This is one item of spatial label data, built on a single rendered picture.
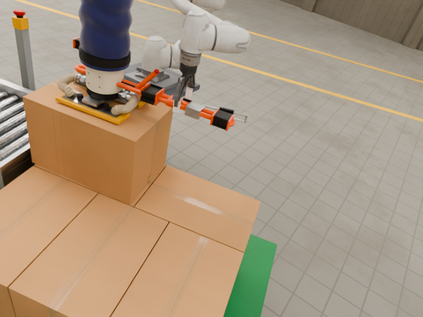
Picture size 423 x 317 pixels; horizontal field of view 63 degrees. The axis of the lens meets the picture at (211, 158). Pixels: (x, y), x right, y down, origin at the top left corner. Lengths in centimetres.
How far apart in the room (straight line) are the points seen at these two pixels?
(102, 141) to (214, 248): 72
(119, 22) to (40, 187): 91
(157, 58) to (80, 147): 92
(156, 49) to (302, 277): 179
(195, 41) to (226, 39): 13
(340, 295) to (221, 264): 110
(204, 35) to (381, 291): 206
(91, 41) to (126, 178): 63
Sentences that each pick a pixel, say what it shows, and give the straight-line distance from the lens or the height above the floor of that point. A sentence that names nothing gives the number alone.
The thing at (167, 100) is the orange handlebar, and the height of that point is 109.
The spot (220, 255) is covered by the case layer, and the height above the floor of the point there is 54.
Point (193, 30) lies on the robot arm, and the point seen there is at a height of 143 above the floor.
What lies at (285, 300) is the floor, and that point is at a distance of 233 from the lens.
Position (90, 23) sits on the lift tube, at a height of 135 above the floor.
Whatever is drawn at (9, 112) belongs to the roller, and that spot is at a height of 54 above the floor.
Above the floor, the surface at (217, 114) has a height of 111.
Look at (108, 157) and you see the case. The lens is 169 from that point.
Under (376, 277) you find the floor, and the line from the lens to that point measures 280.
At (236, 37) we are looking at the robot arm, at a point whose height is 143.
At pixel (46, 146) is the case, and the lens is 192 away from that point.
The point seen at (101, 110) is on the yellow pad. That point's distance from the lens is 168.
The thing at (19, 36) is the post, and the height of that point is 89.
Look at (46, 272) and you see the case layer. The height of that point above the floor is 54.
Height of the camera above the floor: 185
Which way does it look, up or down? 37 degrees down
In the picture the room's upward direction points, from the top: 14 degrees clockwise
